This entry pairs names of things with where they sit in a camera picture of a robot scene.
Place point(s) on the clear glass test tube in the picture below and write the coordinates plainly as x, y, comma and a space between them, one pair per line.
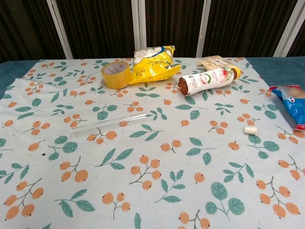
107, 124

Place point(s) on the small white stopper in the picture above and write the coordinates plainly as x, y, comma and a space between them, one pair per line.
249, 130

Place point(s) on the floral printed tablecloth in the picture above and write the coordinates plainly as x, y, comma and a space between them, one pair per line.
152, 155

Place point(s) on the yellow snack bag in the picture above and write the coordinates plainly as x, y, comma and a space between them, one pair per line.
152, 68

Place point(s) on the yellow packing tape roll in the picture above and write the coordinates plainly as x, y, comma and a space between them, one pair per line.
118, 78

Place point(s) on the white-labelled sauce bottle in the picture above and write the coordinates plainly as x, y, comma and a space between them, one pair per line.
207, 80

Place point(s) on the clear bag of beige nuts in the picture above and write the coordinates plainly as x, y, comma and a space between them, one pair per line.
212, 62

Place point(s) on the teal fabric table cover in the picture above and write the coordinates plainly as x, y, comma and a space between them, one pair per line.
276, 69

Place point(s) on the blue snack packet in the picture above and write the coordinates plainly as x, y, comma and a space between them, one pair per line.
294, 105

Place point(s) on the white partition frame post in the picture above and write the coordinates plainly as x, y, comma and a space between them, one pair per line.
59, 28
203, 28
139, 23
289, 28

